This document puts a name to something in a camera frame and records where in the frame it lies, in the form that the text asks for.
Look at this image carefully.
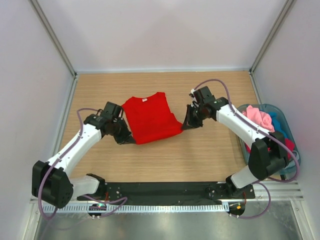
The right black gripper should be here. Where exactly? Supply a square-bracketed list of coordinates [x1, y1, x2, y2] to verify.
[182, 104, 207, 131]

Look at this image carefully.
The red t shirt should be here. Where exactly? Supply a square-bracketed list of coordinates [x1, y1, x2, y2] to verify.
[122, 92, 183, 145]

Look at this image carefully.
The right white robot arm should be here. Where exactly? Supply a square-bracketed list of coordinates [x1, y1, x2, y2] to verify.
[182, 86, 290, 198]

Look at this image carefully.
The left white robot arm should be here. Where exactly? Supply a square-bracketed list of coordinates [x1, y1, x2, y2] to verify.
[31, 102, 136, 209]

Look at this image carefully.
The light pink t shirt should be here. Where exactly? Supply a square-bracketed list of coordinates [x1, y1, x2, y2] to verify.
[241, 105, 275, 133]

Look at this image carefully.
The teal plastic laundry basket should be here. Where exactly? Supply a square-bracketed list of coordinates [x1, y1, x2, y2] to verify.
[237, 103, 299, 175]

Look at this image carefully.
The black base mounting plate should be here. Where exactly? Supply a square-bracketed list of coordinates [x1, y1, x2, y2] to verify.
[76, 181, 256, 206]

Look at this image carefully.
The blue t shirt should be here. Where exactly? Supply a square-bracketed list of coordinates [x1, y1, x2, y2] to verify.
[268, 111, 288, 139]

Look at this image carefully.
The magenta t shirt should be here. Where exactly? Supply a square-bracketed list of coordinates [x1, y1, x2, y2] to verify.
[242, 136, 296, 162]

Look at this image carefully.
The grey t shirt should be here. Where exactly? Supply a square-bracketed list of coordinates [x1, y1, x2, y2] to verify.
[279, 150, 301, 175]

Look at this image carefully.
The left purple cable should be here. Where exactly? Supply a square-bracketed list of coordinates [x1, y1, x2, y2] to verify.
[37, 107, 129, 221]

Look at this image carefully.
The purple cable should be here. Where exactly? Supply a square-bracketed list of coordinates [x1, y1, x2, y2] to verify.
[37, 107, 129, 221]
[193, 78, 301, 221]

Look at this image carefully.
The slotted cable duct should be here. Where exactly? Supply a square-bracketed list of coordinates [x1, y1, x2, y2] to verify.
[57, 202, 229, 213]

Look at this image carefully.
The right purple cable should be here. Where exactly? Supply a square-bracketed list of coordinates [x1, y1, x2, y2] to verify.
[193, 78, 301, 221]

